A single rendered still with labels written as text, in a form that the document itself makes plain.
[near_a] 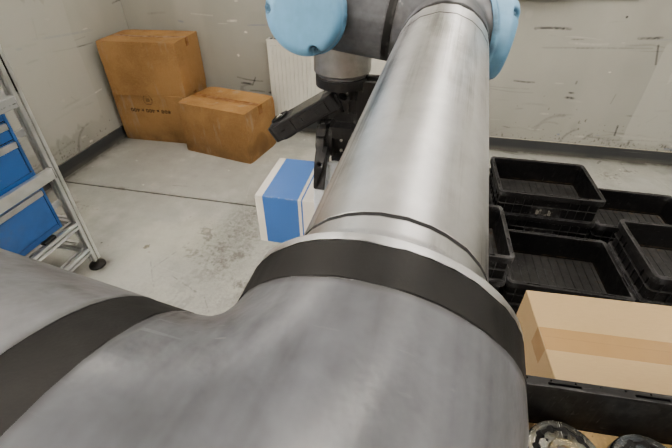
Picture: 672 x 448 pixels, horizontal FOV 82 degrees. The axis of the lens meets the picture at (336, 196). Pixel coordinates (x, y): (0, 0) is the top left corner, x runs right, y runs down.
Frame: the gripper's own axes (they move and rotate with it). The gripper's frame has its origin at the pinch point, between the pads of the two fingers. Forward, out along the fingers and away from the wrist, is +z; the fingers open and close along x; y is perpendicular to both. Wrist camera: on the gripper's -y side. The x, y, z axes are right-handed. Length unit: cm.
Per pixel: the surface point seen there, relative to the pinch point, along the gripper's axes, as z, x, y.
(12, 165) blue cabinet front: 43, 54, -142
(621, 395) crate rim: 17, -15, 45
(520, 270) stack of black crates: 72, 68, 60
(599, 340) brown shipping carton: 24, 0, 50
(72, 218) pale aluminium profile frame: 78, 66, -140
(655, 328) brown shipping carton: 24, 5, 61
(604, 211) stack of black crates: 72, 116, 106
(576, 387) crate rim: 17.9, -14.4, 39.6
